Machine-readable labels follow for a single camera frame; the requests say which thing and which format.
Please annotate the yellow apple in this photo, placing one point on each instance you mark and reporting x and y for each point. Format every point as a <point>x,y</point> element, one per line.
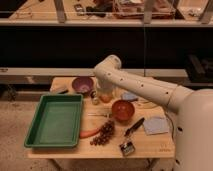
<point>106,98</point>

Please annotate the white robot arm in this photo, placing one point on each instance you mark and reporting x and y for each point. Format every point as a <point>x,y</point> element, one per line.
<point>194,141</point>

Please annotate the small metal cup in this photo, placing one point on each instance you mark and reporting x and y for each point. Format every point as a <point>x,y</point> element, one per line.
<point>94,98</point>

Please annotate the purple bowl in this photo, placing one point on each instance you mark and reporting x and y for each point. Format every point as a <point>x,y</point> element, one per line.
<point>82,84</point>

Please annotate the blue sponge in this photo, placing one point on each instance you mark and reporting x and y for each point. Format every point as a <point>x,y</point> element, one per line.
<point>128,96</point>

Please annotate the orange bowl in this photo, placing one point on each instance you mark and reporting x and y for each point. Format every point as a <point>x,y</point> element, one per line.
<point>122,110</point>

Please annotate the metal spoon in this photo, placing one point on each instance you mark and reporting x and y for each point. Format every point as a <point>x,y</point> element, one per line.
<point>104,115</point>

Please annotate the yellow flat card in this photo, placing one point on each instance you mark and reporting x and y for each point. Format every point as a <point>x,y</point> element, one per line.
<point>145,104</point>

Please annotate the bunch of red grapes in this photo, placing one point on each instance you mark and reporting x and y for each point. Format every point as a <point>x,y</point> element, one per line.
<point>106,133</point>

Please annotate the wooden table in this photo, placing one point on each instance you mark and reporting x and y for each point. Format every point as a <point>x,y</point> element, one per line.
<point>146,146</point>

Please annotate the grey block eraser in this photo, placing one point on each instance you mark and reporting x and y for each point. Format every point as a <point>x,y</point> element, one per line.
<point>60,90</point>

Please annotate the orange carrot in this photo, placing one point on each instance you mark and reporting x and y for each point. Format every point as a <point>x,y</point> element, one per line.
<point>89,133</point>

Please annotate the green plastic tray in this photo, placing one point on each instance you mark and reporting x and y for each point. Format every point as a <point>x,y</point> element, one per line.
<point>56,122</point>

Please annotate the grey folded cloth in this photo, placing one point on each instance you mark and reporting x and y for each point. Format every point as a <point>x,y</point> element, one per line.
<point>156,125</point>

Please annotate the black binder clip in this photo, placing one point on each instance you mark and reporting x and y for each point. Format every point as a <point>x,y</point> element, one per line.
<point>127,147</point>

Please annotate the black handled brush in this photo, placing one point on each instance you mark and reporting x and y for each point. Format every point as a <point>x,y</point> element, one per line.
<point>134,127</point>

